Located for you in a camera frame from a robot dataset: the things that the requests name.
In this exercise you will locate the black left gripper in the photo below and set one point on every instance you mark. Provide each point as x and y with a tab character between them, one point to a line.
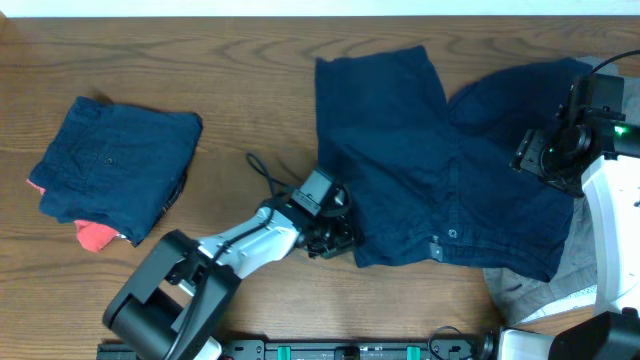
348	237

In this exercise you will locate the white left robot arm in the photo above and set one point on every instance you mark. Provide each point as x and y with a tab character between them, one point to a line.
170	306

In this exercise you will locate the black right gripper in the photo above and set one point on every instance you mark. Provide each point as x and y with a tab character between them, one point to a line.
528	156

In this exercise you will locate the folded red garment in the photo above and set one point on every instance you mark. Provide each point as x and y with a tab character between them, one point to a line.
92	234

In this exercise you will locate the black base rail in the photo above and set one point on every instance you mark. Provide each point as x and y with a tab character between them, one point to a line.
436	349

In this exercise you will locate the folded navy blue shorts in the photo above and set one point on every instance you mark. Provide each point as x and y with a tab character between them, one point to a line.
117	165

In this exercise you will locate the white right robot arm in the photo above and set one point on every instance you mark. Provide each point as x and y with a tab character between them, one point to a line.
596	156

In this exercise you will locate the navy blue shorts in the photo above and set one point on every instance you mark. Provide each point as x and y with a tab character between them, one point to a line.
117	165
430	175

